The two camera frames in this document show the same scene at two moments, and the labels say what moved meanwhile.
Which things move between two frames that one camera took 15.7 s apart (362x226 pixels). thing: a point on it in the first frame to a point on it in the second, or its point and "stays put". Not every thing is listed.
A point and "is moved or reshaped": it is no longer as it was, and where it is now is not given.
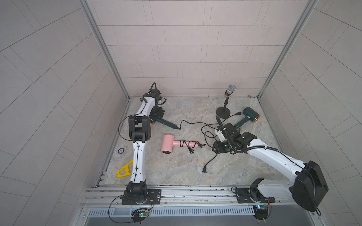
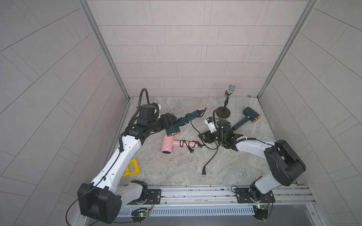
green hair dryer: x=251 y=115 stays put
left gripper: x=157 y=114 to x=168 y=122
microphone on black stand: x=224 y=112 stays put
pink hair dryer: x=168 y=142 stays put
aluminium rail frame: x=184 y=197 stays put
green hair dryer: x=152 y=119 is moved or reshaped
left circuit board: x=139 y=215 stays put
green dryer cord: x=201 y=128 is moved or reshaped
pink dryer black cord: x=191 y=144 stays put
